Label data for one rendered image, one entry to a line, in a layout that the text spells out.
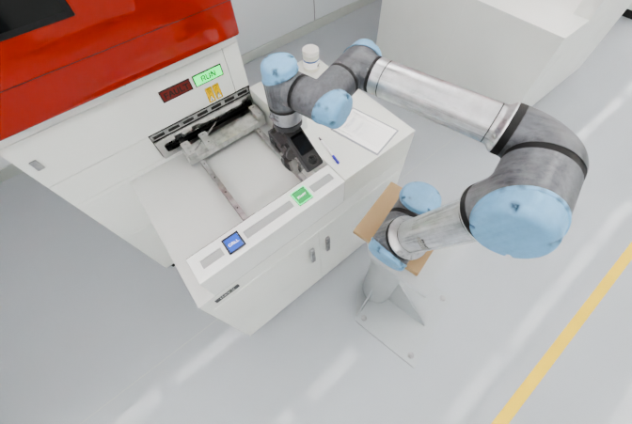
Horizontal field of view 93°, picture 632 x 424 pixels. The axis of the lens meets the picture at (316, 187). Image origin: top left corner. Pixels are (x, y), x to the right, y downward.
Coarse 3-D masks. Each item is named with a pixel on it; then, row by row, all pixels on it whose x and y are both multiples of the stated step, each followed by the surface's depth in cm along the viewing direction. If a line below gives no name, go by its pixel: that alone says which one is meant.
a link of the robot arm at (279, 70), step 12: (264, 60) 59; (276, 60) 59; (288, 60) 59; (264, 72) 58; (276, 72) 58; (288, 72) 58; (300, 72) 60; (264, 84) 60; (276, 84) 59; (288, 84) 59; (276, 96) 61; (276, 108) 64; (288, 108) 64
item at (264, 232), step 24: (288, 192) 101; (312, 192) 101; (336, 192) 104; (264, 216) 97; (288, 216) 96; (312, 216) 105; (216, 240) 93; (264, 240) 94; (288, 240) 105; (192, 264) 89; (216, 264) 89; (240, 264) 94; (216, 288) 95
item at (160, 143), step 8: (248, 96) 132; (224, 104) 128; (232, 104) 129; (216, 112) 126; (224, 112) 129; (240, 112) 135; (248, 112) 138; (200, 120) 124; (208, 120) 127; (224, 120) 133; (232, 120) 135; (184, 128) 122; (192, 128) 124; (208, 128) 131; (216, 128) 132; (168, 136) 120; (176, 136) 122; (192, 136) 128; (160, 144) 119; (168, 152) 125; (176, 152) 127
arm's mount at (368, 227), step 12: (384, 192) 113; (396, 192) 113; (384, 204) 111; (372, 216) 108; (384, 216) 108; (360, 228) 106; (372, 228) 106; (432, 252) 100; (408, 264) 98; (420, 264) 98
